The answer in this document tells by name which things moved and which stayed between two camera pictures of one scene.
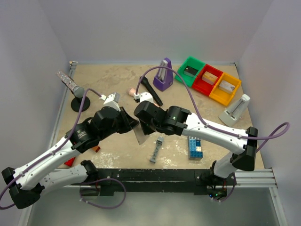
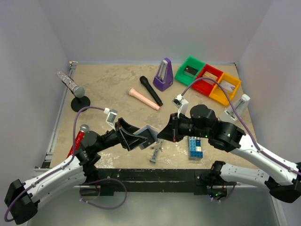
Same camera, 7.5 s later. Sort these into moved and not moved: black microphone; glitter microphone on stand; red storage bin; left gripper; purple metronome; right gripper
Moved: left gripper; right gripper
Not moved: black microphone; glitter microphone on stand; purple metronome; red storage bin
